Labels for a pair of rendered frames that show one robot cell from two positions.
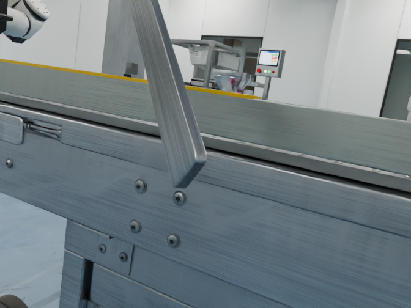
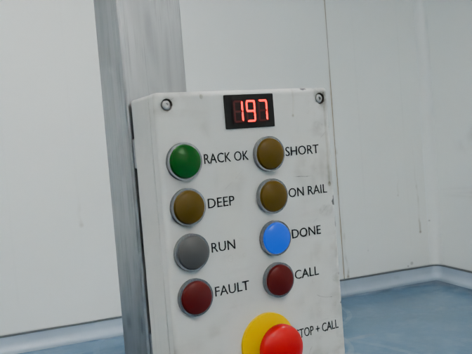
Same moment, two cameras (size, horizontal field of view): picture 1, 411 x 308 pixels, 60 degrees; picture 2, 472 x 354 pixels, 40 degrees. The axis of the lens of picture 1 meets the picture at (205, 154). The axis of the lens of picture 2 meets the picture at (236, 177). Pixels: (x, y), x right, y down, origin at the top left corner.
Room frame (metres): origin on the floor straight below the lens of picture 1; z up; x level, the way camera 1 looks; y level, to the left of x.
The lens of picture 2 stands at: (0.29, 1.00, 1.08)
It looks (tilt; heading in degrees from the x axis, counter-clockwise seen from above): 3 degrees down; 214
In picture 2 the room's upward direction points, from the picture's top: 5 degrees counter-clockwise
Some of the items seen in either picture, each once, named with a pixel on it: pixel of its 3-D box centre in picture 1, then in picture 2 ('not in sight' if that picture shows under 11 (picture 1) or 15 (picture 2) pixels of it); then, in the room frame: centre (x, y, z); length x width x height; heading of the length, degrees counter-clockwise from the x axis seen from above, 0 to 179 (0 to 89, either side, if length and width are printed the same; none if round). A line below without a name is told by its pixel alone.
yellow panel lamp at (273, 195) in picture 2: not in sight; (273, 196); (-0.19, 0.72, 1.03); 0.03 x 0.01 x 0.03; 154
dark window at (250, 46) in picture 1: (225, 67); not in sight; (6.55, -0.12, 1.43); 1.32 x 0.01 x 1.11; 54
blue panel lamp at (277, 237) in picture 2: not in sight; (276, 238); (-0.19, 0.72, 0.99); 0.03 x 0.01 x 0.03; 154
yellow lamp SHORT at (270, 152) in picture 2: not in sight; (270, 153); (-0.19, 0.72, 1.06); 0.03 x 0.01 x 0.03; 154
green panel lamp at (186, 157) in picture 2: not in sight; (185, 161); (-0.11, 0.68, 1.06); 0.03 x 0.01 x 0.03; 154
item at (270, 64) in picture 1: (265, 84); not in sight; (3.32, -0.45, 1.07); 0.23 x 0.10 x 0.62; 54
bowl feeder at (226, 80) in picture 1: (235, 93); not in sight; (3.40, -0.19, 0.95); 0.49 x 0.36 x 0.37; 54
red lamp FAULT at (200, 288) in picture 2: not in sight; (197, 297); (-0.11, 0.68, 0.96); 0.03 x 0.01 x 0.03; 154
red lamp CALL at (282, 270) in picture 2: not in sight; (279, 279); (-0.19, 0.72, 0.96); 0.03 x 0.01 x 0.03; 154
